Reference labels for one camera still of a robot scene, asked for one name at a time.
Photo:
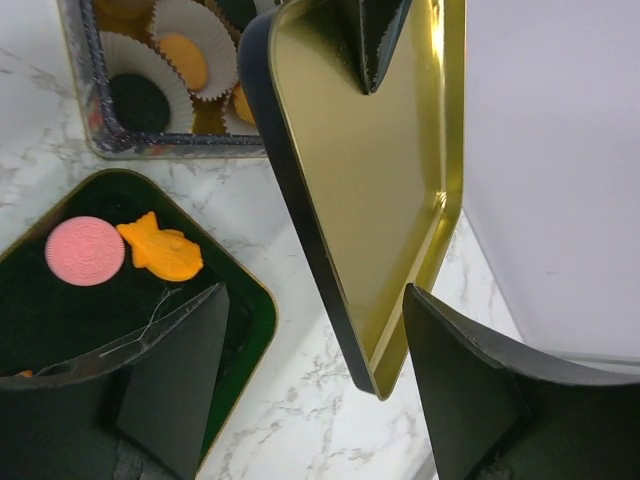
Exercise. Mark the black sandwich cookie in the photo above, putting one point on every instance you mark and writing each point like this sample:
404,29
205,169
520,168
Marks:
238,12
139,104

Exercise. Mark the square cookie tin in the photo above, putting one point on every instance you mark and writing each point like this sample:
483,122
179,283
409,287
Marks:
83,21

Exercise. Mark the orange scalloped cookie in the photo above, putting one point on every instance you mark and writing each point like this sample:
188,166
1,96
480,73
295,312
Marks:
241,105

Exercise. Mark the white paper cup right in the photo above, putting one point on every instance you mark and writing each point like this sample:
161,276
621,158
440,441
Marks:
236,114

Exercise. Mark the white paper cup top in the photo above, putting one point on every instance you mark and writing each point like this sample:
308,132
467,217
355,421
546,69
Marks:
235,33

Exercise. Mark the orange round cookie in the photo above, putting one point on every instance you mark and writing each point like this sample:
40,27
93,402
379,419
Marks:
187,59

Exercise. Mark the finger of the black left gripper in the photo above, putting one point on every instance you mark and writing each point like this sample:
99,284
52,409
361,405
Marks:
376,26

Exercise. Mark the white paper cup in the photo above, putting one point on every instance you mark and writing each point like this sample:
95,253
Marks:
123,54
236,114
235,33
197,45

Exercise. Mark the white paper cup bottom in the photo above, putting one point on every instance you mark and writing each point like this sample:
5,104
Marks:
123,54

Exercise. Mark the white paper cup centre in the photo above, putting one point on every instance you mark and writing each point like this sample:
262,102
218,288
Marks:
197,45

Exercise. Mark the gold tin lid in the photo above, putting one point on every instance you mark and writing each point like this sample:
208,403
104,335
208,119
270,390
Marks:
372,182

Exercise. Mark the pink sandwich cookie top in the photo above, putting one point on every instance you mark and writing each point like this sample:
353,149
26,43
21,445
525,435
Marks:
84,251

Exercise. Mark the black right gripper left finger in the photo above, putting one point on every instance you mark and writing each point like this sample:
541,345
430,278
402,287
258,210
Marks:
146,395

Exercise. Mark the black rectangular tray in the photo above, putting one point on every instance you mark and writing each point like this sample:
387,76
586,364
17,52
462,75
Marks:
46,321

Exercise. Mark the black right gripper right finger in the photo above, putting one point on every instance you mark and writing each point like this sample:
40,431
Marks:
496,408

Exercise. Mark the orange fish cookie top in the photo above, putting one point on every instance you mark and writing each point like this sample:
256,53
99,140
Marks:
166,253

